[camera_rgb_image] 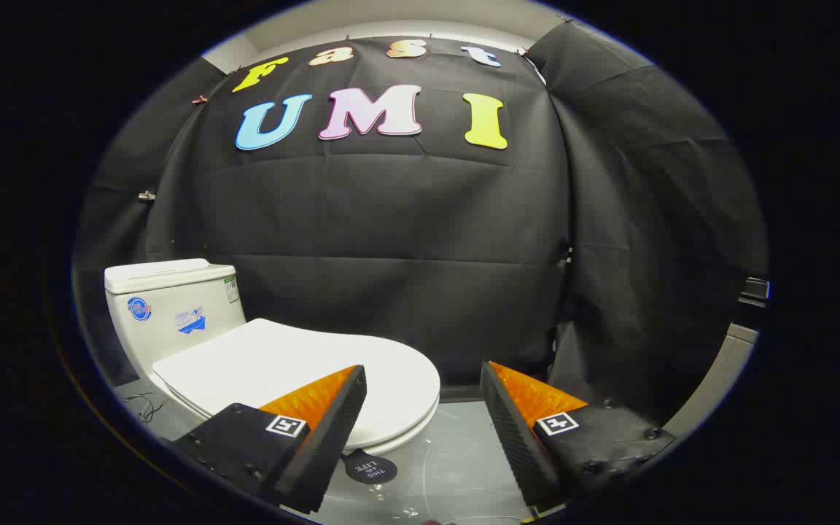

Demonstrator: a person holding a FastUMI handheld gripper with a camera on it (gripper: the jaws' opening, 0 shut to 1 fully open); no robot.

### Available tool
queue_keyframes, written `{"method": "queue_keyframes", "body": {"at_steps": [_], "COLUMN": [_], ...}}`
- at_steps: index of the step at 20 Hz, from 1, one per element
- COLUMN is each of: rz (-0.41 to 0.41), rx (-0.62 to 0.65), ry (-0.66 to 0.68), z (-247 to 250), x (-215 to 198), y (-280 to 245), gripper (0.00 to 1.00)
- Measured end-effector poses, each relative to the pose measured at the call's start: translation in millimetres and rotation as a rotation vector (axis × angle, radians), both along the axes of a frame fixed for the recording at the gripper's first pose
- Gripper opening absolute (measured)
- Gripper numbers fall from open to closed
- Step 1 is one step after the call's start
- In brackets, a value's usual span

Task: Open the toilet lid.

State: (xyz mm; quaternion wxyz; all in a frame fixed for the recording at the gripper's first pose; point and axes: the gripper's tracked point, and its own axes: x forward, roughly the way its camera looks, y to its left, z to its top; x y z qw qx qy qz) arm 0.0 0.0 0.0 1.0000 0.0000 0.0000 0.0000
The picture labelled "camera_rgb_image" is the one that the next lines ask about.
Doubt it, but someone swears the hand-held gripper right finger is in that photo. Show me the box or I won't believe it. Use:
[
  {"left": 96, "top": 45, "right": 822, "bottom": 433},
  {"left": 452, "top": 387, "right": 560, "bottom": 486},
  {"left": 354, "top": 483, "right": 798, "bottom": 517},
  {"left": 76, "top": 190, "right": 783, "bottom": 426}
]
[{"left": 480, "top": 360, "right": 677, "bottom": 511}]

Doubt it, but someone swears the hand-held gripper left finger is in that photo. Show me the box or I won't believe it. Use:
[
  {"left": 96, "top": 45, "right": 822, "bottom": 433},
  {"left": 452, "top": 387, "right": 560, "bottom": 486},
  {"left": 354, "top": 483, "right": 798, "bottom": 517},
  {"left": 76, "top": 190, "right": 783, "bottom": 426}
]
[{"left": 171, "top": 365, "right": 368, "bottom": 515}]

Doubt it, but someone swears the black round lid handle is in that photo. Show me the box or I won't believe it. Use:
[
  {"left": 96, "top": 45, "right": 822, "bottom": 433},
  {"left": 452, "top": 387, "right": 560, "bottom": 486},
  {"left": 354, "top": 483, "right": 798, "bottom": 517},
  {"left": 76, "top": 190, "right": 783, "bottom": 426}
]
[{"left": 345, "top": 448, "right": 399, "bottom": 485}]

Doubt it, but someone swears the white toilet lid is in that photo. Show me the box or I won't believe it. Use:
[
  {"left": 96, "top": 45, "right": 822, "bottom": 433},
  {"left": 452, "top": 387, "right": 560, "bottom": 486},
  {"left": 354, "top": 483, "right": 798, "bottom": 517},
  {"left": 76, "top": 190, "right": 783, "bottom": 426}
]
[{"left": 152, "top": 318, "right": 441, "bottom": 447}]

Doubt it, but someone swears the white toilet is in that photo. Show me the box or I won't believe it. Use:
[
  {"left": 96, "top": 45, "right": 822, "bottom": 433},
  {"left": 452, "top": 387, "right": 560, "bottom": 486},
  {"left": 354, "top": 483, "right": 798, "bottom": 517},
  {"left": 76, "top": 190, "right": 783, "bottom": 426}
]
[{"left": 104, "top": 259, "right": 441, "bottom": 457}]

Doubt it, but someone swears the black backdrop cloth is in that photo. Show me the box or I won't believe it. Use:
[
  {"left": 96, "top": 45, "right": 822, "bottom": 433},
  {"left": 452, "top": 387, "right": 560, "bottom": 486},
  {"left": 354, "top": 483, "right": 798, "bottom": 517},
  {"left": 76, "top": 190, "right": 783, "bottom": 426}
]
[{"left": 74, "top": 22, "right": 769, "bottom": 424}]

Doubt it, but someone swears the thin black floor cable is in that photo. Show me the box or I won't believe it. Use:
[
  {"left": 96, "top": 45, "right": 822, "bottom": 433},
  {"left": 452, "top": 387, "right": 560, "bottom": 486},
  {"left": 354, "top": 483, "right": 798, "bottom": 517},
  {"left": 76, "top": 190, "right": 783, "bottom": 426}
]
[{"left": 125, "top": 392, "right": 167, "bottom": 424}]

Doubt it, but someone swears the grey frame post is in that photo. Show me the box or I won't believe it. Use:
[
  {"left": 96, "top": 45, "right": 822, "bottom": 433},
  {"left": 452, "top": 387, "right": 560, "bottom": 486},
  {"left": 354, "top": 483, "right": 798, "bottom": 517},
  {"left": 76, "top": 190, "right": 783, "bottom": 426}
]
[{"left": 663, "top": 323, "right": 761, "bottom": 438}]

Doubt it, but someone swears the black bracket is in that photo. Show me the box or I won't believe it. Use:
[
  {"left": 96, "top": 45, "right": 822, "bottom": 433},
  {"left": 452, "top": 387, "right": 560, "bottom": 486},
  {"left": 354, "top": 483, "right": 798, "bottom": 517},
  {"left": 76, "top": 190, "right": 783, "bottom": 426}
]
[{"left": 738, "top": 276, "right": 771, "bottom": 308}]

